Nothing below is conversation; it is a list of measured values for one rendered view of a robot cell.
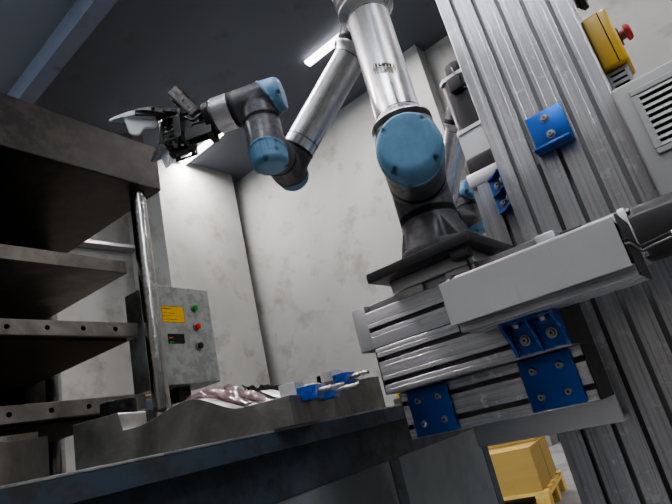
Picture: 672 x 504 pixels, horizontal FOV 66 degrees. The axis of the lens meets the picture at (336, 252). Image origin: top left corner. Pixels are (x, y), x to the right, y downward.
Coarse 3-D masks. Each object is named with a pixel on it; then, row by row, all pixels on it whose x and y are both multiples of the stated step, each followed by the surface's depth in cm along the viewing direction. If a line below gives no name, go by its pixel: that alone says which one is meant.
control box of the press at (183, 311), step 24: (168, 288) 212; (168, 312) 207; (192, 312) 217; (144, 336) 201; (168, 336) 203; (192, 336) 213; (144, 360) 199; (168, 360) 199; (192, 360) 208; (216, 360) 218; (144, 384) 197; (192, 384) 206
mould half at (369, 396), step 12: (324, 384) 127; (360, 384) 140; (372, 384) 144; (276, 396) 148; (348, 396) 133; (360, 396) 138; (372, 396) 142; (336, 408) 127; (348, 408) 131; (360, 408) 135; (372, 408) 140
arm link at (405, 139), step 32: (352, 0) 102; (384, 0) 103; (352, 32) 104; (384, 32) 100; (384, 64) 97; (384, 96) 96; (416, 96) 98; (384, 128) 91; (416, 128) 90; (384, 160) 90; (416, 160) 89; (416, 192) 96
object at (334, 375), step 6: (330, 372) 132; (336, 372) 134; (348, 372) 131; (360, 372) 130; (366, 372) 129; (324, 378) 133; (330, 378) 132; (336, 378) 131; (342, 378) 130; (348, 378) 130; (354, 378) 133
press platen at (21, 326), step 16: (0, 320) 150; (16, 320) 154; (32, 320) 157; (48, 320) 161; (0, 336) 150; (16, 336) 153; (32, 336) 157; (48, 336) 161; (64, 336) 164; (80, 336) 169; (96, 336) 173; (112, 336) 177; (128, 336) 182
